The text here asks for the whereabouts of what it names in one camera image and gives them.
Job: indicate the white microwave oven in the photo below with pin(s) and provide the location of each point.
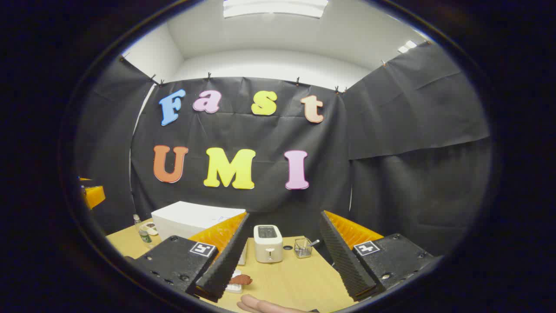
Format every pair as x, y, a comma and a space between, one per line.
186, 221

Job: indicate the white rectangular tray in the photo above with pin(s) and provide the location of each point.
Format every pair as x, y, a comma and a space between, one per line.
234, 288

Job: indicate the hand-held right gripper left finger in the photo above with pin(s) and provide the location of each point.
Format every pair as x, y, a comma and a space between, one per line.
226, 261

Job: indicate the white toaster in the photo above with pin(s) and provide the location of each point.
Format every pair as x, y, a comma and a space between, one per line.
268, 250

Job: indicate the black backdrop cloth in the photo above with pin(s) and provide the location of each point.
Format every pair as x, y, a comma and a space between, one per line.
260, 130

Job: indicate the large ceiling light panel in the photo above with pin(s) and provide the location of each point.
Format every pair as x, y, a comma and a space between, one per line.
273, 8

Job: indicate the small ceiling light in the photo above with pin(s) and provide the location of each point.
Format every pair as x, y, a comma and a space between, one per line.
408, 46

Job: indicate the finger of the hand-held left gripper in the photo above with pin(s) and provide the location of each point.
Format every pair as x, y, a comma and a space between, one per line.
94, 196

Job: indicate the clear utensil holder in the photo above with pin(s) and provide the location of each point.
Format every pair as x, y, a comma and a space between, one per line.
302, 250

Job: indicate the brown meat piece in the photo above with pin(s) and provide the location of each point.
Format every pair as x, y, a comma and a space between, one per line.
241, 279

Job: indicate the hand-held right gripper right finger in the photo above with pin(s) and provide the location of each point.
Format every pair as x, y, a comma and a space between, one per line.
343, 256

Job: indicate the metal spoon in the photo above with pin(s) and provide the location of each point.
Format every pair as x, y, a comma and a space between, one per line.
313, 242

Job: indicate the clear plastic bottle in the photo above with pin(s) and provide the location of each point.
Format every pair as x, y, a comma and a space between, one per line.
143, 237

